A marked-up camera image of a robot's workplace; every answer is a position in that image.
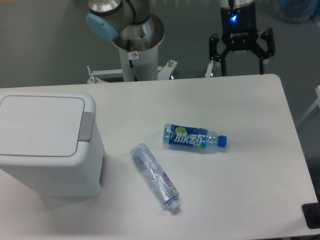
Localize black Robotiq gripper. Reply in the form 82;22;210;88
208;4;276;77

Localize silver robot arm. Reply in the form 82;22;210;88
86;0;276;76

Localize white trash can body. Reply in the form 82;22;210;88
0;91;106;198

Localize white trash can lid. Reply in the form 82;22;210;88
0;95;85;157

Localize blue translucent bag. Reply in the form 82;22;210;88
274;0;320;24

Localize blue labelled drink bottle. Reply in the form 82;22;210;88
162;123;228;154

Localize clear crushed water bottle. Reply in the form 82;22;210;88
130;143;181;212

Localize black clamp on table edge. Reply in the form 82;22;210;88
301;202;320;229

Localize white pedestal base frame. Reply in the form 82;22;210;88
86;59;216;85

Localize white frame at right edge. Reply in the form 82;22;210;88
296;85;320;132

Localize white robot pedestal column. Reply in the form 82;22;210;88
112;13;165;68

